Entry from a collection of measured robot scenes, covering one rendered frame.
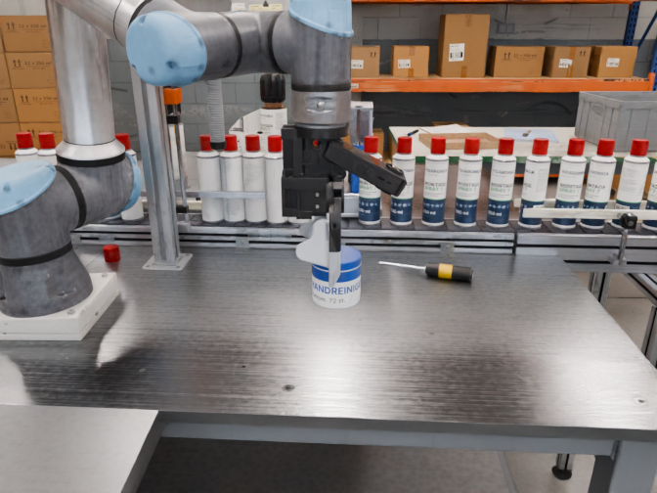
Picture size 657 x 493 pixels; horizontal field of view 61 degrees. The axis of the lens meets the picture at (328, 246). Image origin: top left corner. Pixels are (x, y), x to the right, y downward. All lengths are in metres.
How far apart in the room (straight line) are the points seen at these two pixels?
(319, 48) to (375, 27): 5.01
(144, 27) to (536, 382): 0.70
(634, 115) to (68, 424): 2.48
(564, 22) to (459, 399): 5.43
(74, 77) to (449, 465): 1.28
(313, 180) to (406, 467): 1.06
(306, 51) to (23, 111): 4.23
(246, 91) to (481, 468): 4.72
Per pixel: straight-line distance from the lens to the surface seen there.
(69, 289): 1.04
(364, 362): 0.88
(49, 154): 1.45
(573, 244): 1.37
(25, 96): 4.80
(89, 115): 1.04
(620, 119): 2.76
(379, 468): 1.60
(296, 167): 0.72
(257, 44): 0.72
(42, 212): 1.00
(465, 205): 1.31
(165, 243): 1.24
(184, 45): 0.63
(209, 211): 1.34
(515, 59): 5.17
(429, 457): 1.65
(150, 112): 1.18
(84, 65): 1.02
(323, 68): 0.68
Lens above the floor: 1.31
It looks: 22 degrees down
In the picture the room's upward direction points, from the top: straight up
